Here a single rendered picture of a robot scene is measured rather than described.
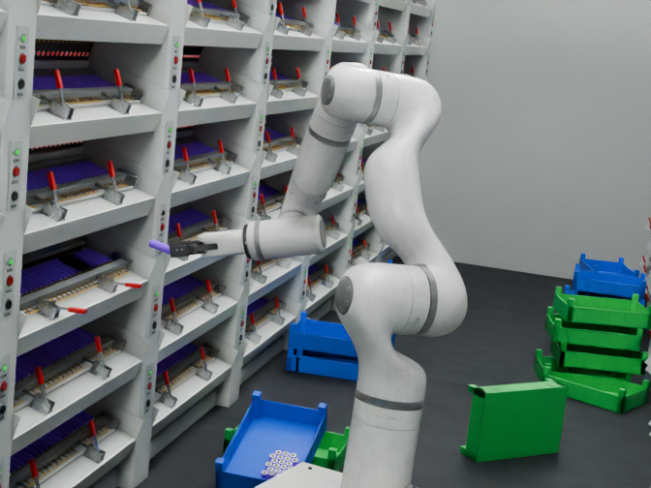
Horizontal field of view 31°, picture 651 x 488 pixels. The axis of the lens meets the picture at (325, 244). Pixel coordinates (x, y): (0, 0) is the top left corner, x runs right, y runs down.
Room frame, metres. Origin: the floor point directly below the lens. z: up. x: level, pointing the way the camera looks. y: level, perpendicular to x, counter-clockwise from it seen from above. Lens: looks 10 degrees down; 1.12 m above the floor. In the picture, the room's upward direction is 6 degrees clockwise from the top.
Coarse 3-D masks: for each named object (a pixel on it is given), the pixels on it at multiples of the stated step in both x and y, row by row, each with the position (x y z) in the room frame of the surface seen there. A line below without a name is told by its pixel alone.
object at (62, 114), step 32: (64, 64) 2.51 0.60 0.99; (96, 64) 2.66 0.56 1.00; (32, 96) 2.03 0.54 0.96; (64, 96) 2.30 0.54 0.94; (96, 96) 2.44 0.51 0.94; (128, 96) 2.60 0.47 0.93; (160, 96) 2.62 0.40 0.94; (32, 128) 2.04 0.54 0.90; (64, 128) 2.16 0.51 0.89; (96, 128) 2.30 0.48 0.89; (128, 128) 2.46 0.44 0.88
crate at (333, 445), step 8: (232, 432) 2.89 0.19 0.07; (328, 432) 3.02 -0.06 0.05; (344, 432) 3.00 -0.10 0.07; (224, 440) 2.89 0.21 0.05; (328, 440) 3.02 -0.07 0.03; (336, 440) 3.02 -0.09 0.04; (344, 440) 3.00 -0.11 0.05; (224, 448) 2.88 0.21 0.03; (320, 448) 3.03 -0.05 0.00; (328, 448) 3.02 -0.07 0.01; (336, 448) 2.83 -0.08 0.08; (344, 448) 2.92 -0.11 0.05; (320, 456) 2.97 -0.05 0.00; (328, 456) 2.82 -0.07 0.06; (336, 456) 2.84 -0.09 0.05; (344, 456) 2.93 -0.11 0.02; (312, 464) 2.83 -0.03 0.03; (320, 464) 2.82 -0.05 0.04; (328, 464) 2.82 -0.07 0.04; (336, 464) 2.85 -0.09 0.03
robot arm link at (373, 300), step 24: (360, 264) 1.92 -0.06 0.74; (384, 264) 1.92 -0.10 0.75; (336, 288) 1.92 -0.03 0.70; (360, 288) 1.87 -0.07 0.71; (384, 288) 1.87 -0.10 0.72; (408, 288) 1.89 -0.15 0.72; (360, 312) 1.86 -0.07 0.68; (384, 312) 1.87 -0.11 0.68; (408, 312) 1.89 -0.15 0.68; (360, 336) 1.88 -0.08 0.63; (384, 336) 1.87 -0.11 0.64; (360, 360) 1.92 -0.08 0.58; (384, 360) 1.88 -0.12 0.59; (408, 360) 1.92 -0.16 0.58; (360, 384) 1.92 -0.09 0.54; (384, 384) 1.89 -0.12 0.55; (408, 384) 1.89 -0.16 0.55; (408, 408) 1.89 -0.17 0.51
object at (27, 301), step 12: (108, 264) 2.54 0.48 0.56; (120, 264) 2.57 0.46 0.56; (84, 276) 2.41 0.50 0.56; (96, 276) 2.45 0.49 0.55; (108, 276) 2.50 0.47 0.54; (48, 288) 2.26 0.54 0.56; (60, 288) 2.29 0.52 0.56; (72, 288) 2.34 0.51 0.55; (24, 300) 2.15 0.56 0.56; (36, 300) 2.19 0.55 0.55; (60, 300) 2.26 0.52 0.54
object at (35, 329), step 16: (96, 240) 2.65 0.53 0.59; (112, 240) 2.64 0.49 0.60; (112, 256) 2.62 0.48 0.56; (128, 256) 2.63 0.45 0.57; (144, 256) 2.62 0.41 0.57; (144, 272) 2.62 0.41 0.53; (96, 288) 2.43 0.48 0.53; (128, 288) 2.51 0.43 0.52; (144, 288) 2.61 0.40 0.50; (64, 304) 2.27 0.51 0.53; (80, 304) 2.31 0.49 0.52; (96, 304) 2.35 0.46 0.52; (112, 304) 2.45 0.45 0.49; (32, 320) 2.13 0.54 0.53; (48, 320) 2.16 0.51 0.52; (64, 320) 2.21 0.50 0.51; (80, 320) 2.30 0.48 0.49; (32, 336) 2.09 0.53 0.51; (48, 336) 2.17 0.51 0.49; (16, 352) 2.05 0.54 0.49
